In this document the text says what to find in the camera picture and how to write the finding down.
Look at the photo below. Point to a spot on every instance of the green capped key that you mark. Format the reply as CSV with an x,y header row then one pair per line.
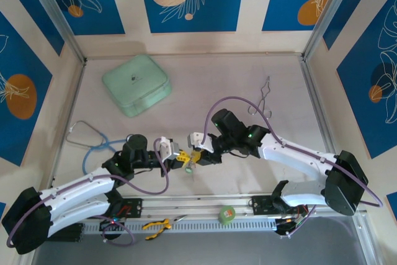
x,y
188,171

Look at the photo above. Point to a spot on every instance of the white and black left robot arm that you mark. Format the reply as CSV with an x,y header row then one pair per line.
x,y
80,185

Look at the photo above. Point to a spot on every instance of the blue tube stethoscope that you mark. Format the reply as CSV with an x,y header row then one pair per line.
x,y
93,148

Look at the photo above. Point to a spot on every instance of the silver metal forceps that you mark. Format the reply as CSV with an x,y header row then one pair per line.
x,y
264,91

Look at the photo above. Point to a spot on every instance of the mint green zip case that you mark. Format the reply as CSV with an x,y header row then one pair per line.
x,y
135,83

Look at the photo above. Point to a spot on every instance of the green tape roll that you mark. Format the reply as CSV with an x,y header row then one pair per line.
x,y
227,214

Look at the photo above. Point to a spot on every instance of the yellow and black pliers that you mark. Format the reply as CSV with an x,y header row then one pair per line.
x,y
155,224

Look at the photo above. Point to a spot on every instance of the black block stack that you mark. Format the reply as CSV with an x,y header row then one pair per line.
x,y
74,235

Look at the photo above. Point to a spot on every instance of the aluminium mounting rail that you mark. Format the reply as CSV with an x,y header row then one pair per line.
x,y
192,203

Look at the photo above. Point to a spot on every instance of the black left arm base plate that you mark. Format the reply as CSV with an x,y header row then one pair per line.
x,y
135,207

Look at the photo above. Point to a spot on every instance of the aluminium table side rail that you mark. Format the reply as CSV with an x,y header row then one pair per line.
x,y
319,116
72,113

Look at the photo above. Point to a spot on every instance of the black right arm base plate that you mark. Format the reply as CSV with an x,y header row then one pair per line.
x,y
262,204

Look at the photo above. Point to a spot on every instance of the aluminium frame post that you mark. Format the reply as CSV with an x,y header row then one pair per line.
x,y
328,13
57,13

